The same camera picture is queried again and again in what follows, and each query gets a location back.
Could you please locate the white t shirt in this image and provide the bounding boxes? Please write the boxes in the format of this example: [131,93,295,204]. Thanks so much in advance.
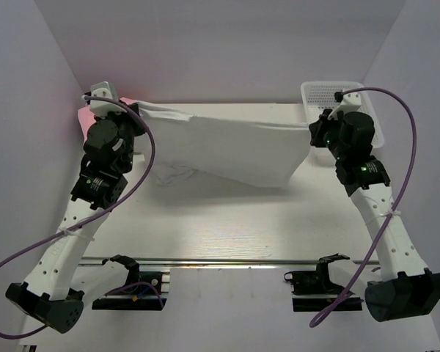
[135,100,310,188]

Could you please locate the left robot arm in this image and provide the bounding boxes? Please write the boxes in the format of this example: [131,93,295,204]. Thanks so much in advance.
[5,98,154,334]

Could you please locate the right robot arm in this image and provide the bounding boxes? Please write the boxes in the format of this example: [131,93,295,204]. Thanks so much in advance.
[309,109,440,327]

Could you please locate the pink folded t shirt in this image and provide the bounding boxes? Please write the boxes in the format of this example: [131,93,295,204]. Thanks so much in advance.
[76,95,136,142]

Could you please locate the white plastic basket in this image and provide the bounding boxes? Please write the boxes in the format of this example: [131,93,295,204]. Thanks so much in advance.
[301,81,385,167]

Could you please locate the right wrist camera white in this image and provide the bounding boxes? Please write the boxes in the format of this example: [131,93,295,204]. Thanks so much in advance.
[329,92,362,120]

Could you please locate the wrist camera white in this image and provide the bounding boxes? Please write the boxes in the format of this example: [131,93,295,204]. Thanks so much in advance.
[329,92,362,120]
[84,81,125,117]

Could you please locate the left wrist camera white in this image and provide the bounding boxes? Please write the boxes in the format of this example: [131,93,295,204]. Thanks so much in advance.
[84,81,125,117]

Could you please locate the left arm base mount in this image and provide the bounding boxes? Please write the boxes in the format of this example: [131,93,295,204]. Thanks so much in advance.
[91,270,170,312]

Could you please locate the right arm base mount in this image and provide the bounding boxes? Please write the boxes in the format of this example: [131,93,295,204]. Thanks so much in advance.
[283,271,344,312]

